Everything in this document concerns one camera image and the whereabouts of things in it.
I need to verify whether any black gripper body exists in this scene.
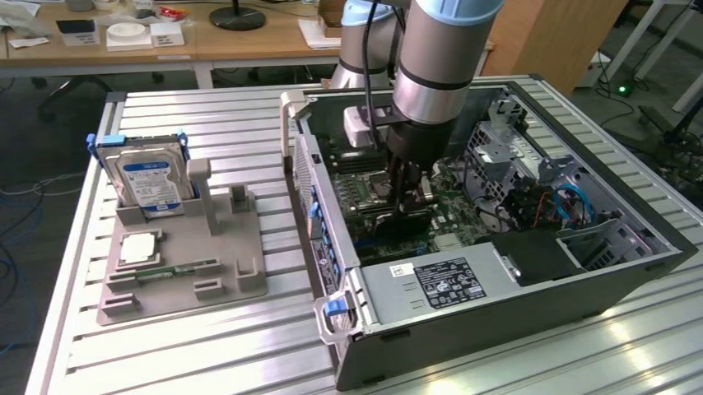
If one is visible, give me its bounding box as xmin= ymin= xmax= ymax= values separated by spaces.
xmin=383 ymin=121 xmax=455 ymax=166

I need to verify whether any graphics card with metal bracket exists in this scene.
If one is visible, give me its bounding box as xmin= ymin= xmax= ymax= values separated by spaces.
xmin=371 ymin=207 xmax=436 ymax=249

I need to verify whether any CPU socket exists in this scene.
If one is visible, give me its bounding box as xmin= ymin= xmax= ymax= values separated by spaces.
xmin=367 ymin=171 xmax=395 ymax=198

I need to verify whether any green motherboard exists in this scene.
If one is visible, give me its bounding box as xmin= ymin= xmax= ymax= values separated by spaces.
xmin=315 ymin=135 xmax=495 ymax=265

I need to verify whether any silver chipset heat sink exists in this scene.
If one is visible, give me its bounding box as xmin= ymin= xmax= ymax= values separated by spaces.
xmin=432 ymin=235 xmax=470 ymax=251

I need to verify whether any tall metal disk bay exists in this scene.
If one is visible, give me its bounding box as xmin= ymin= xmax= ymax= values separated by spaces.
xmin=466 ymin=121 xmax=551 ymax=207

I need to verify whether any grey power supply unit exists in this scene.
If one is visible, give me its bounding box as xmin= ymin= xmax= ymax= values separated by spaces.
xmin=359 ymin=242 xmax=520 ymax=327

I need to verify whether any white paper stack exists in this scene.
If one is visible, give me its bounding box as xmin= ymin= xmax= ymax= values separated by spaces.
xmin=297 ymin=18 xmax=344 ymax=51

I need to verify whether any low metal disk bay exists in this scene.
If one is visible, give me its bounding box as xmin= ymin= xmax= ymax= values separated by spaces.
xmin=556 ymin=217 xmax=656 ymax=272

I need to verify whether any wooden cabinet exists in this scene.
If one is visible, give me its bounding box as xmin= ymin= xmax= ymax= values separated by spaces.
xmin=482 ymin=0 xmax=631 ymax=94

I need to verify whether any brown cardboard box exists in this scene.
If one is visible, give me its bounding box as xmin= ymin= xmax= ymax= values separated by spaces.
xmin=317 ymin=0 xmax=347 ymax=28

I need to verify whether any open black PC case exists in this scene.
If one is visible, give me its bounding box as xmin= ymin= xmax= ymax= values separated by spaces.
xmin=279 ymin=80 xmax=700 ymax=392

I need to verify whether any wooden desk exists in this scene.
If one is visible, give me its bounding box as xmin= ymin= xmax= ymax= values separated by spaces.
xmin=0 ymin=0 xmax=495 ymax=90

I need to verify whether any grey printed parts rack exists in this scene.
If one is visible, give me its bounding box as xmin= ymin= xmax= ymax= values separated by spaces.
xmin=96 ymin=158 xmax=271 ymax=327

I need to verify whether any black equipment stand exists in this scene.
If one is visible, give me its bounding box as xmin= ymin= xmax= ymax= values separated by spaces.
xmin=636 ymin=105 xmax=703 ymax=187

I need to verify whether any black round stand base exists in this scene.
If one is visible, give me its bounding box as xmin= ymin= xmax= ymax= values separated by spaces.
xmin=208 ymin=0 xmax=268 ymax=30

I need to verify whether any hard disk in blue caddy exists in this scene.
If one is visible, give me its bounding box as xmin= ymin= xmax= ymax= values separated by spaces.
xmin=84 ymin=129 xmax=191 ymax=219

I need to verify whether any green RAM stick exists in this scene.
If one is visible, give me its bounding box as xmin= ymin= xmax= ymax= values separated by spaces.
xmin=135 ymin=263 xmax=203 ymax=281

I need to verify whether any silver CPU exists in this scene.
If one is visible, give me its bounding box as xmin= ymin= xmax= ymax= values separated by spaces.
xmin=119 ymin=233 xmax=159 ymax=264

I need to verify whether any small plain white box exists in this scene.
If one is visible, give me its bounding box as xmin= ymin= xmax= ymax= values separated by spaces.
xmin=149 ymin=21 xmax=184 ymax=48

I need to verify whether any white box with round dish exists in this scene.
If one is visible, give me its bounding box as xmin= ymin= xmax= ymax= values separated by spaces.
xmin=105 ymin=22 xmax=153 ymax=53

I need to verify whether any black office chair base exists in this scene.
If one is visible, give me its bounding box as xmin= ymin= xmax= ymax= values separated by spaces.
xmin=35 ymin=76 xmax=115 ymax=121

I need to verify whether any white box with black top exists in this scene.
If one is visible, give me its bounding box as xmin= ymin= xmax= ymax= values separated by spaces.
xmin=56 ymin=19 xmax=101 ymax=47

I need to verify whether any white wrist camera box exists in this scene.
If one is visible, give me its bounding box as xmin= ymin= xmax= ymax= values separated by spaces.
xmin=343 ymin=105 xmax=395 ymax=147

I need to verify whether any black camera cable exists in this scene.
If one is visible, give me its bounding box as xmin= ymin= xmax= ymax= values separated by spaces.
xmin=360 ymin=0 xmax=383 ymax=150

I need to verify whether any blue disk wire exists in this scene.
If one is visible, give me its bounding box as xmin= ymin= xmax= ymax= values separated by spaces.
xmin=554 ymin=184 xmax=595 ymax=226

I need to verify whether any white desk frame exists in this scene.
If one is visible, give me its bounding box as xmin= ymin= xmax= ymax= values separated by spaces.
xmin=603 ymin=0 xmax=703 ymax=113

